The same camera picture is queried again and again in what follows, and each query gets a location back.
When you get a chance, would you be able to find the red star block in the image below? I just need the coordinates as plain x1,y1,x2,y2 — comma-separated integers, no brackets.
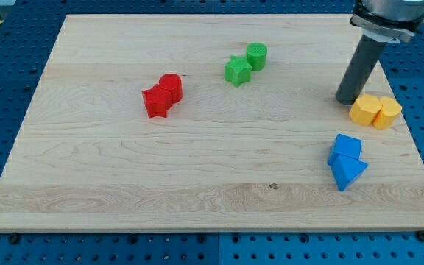
142,84,172,118

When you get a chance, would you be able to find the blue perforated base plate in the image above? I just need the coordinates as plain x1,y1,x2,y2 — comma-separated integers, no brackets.
0,0,424,264

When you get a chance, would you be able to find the red cylinder block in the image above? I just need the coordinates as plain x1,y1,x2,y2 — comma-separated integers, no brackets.
159,73,183,104

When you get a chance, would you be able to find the yellow cylinder block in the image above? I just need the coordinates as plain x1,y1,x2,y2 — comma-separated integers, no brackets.
372,96,403,130

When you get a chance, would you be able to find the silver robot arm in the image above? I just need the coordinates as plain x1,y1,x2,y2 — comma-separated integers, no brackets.
350,0,424,43

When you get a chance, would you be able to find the green cylinder block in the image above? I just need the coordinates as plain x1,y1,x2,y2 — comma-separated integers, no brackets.
246,43,267,71

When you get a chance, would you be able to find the light wooden board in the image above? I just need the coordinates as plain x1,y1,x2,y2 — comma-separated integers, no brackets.
0,14,424,233

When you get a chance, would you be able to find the yellow hexagon block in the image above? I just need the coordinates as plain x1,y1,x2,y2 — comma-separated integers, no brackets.
349,94,382,126

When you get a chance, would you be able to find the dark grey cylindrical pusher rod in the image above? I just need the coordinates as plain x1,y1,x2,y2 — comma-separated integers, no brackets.
335,35,386,105

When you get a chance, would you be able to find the green star block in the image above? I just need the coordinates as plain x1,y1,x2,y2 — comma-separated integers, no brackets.
224,55,252,87

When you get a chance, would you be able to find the blue cube block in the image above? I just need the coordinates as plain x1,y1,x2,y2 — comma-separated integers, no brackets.
327,134,362,166

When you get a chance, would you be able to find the blue triangular prism block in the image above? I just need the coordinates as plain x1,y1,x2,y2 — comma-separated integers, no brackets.
331,155,368,191

